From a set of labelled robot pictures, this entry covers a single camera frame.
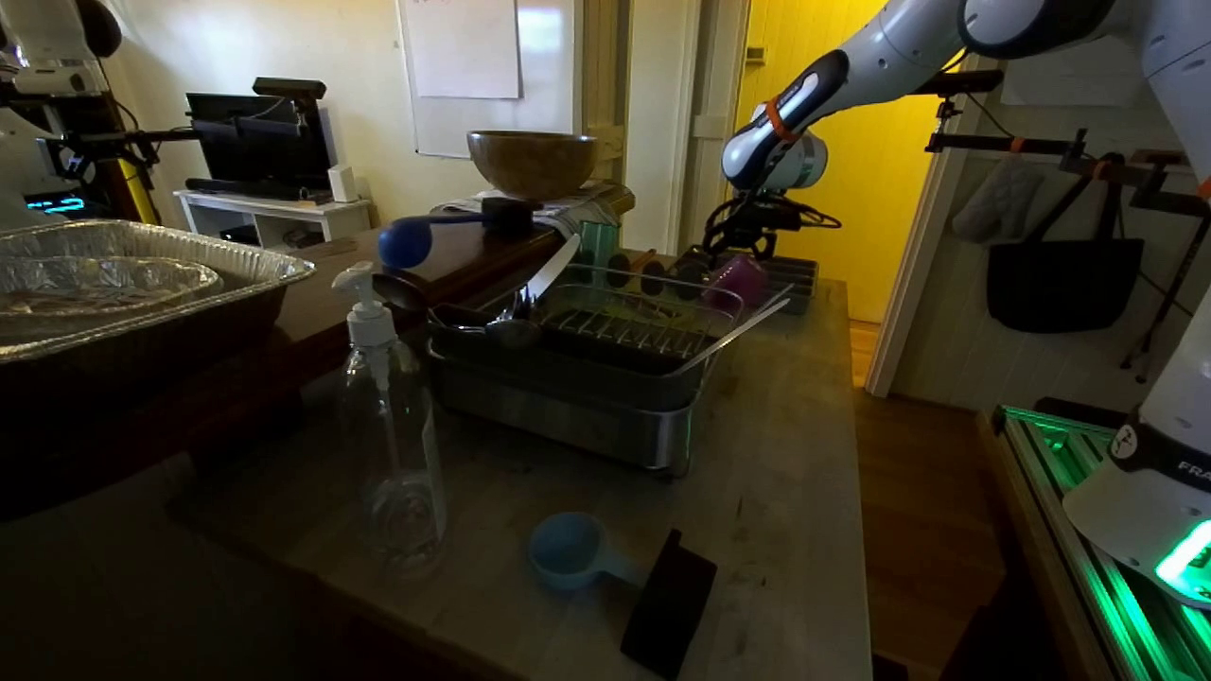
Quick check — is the blue ball brush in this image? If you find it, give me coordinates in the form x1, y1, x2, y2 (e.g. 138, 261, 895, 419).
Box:
380, 215, 481, 273

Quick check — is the blue measuring scoop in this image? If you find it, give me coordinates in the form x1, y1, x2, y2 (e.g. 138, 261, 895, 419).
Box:
528, 509, 649, 593

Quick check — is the black hanging bag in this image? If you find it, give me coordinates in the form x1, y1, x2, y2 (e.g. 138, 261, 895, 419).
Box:
984, 176, 1142, 334

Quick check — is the black monitor on table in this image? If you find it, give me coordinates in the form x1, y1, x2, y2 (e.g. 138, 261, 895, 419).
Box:
184, 75, 332, 201

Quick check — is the white wall board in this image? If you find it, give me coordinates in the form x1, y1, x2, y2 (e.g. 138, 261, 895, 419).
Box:
395, 0, 582, 157

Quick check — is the aluminium foil tray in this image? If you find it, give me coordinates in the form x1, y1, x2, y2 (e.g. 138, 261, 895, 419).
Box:
0, 219, 316, 365

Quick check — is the steel dish rack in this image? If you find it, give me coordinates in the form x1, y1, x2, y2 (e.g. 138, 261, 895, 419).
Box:
429, 264, 792, 475

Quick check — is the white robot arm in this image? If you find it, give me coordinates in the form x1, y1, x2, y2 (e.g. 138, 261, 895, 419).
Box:
703, 0, 1211, 256

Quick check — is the purple cup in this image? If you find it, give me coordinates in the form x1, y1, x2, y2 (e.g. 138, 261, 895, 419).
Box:
708, 256, 770, 311

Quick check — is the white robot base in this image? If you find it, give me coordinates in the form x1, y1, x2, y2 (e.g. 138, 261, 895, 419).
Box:
1062, 290, 1211, 609

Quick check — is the white small table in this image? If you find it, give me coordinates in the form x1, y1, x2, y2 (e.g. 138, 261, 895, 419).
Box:
174, 189, 370, 245

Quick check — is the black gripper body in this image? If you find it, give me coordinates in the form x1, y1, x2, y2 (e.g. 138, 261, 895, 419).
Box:
702, 192, 839, 256

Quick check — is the black rectangular block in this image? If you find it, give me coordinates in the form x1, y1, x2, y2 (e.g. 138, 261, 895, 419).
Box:
620, 530, 716, 681

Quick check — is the clear spray bottle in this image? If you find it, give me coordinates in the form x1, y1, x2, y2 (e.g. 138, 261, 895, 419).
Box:
332, 261, 446, 575

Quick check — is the wooden bowl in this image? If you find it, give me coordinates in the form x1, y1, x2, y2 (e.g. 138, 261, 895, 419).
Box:
464, 128, 598, 205

